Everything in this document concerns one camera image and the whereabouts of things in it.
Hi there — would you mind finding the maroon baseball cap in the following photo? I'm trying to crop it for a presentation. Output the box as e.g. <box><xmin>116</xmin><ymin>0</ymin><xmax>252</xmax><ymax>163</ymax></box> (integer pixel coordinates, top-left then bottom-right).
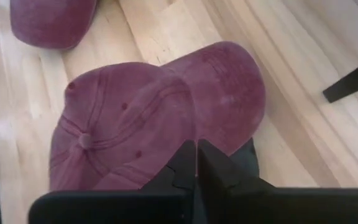
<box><xmin>9</xmin><ymin>0</ymin><xmax>98</xmax><ymax>50</ymax></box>
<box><xmin>48</xmin><ymin>40</ymin><xmax>267</xmax><ymax>191</ymax></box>

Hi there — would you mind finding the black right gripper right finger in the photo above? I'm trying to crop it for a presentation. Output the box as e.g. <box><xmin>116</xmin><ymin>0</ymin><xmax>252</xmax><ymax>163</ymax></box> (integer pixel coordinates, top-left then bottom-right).
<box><xmin>197</xmin><ymin>139</ymin><xmax>358</xmax><ymax>224</ymax></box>

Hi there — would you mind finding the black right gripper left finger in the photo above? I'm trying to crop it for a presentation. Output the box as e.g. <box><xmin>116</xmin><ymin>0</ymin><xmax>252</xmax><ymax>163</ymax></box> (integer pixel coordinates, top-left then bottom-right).
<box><xmin>28</xmin><ymin>139</ymin><xmax>198</xmax><ymax>224</ymax></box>

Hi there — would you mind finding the black mesh rack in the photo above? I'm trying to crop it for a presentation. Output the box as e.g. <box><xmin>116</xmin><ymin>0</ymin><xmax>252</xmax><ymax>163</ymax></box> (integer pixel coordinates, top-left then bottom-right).
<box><xmin>322</xmin><ymin>54</ymin><xmax>358</xmax><ymax>104</ymax></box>

